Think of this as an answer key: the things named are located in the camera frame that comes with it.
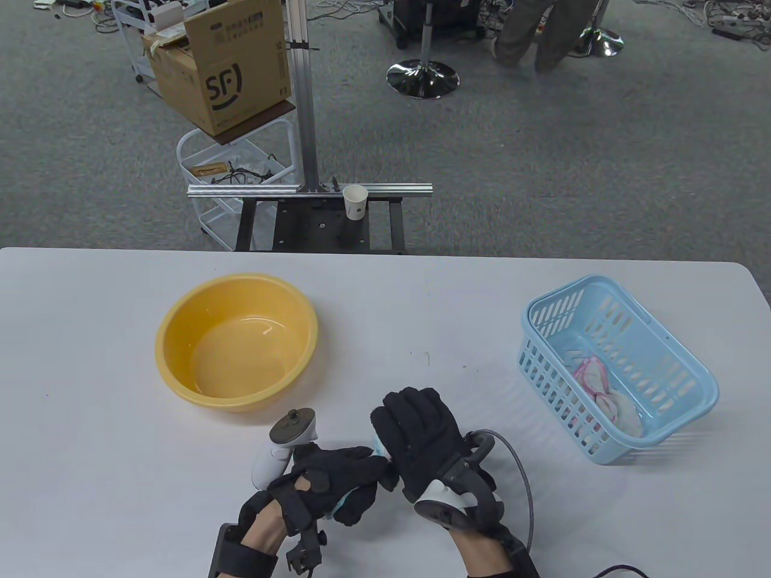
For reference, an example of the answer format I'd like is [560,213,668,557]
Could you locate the brown wooden board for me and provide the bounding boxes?
[205,99,298,147]

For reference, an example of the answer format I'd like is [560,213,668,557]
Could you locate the person's right forearm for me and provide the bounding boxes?
[452,530,520,578]

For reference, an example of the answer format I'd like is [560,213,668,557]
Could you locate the black metal stand base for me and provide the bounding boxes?
[236,197,408,255]

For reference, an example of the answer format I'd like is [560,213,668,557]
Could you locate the black tangled cables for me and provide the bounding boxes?
[211,154,291,185]

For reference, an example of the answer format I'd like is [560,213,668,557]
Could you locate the person's right hand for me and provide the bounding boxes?
[370,387,505,533]

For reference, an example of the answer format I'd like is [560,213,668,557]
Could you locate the black equipment case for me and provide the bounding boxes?
[378,0,486,50]

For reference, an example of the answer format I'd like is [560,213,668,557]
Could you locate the chrome stool base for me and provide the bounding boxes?
[385,0,460,100]
[577,24,625,58]

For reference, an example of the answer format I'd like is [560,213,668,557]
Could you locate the black hand controller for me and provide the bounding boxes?
[413,430,505,533]
[252,408,320,489]

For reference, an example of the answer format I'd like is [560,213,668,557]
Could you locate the black right hand controller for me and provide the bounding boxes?
[413,430,505,533]

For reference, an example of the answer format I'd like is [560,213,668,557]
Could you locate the pink-trimmed white dish cloth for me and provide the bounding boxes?
[571,356,627,422]

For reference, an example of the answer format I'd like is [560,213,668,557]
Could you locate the person's left forearm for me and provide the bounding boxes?
[244,500,285,552]

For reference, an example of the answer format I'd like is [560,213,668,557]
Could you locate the light blue plastic basket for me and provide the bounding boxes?
[516,275,720,465]

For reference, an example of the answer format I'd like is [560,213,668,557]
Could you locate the grey right wrist cable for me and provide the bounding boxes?
[473,429,649,578]

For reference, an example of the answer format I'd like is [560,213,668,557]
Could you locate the aluminium profile frame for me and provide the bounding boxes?
[187,0,434,199]

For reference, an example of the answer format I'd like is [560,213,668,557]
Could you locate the black left wrist strap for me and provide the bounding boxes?
[226,542,279,578]

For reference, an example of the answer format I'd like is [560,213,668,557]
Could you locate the brown cardboard box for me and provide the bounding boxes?
[142,0,293,137]

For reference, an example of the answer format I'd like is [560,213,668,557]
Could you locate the black left hand controller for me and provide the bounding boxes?
[252,408,320,489]

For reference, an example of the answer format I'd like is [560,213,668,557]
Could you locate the black left glove sensor box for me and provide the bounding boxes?
[285,529,327,574]

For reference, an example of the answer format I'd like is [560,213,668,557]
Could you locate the blue-trimmed white dish cloth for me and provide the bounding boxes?
[325,437,395,523]
[563,349,643,437]

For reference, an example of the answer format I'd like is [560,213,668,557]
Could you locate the white paper cup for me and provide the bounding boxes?
[343,185,369,222]

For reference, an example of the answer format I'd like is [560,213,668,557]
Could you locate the person's left hand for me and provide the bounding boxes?
[238,446,400,545]

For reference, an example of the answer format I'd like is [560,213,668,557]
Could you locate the white wire cart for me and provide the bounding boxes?
[176,114,300,246]

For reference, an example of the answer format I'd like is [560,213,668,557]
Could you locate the white metal trolley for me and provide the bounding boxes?
[110,0,211,85]

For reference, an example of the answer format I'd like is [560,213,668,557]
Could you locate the yellow plastic basin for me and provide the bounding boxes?
[155,273,319,414]

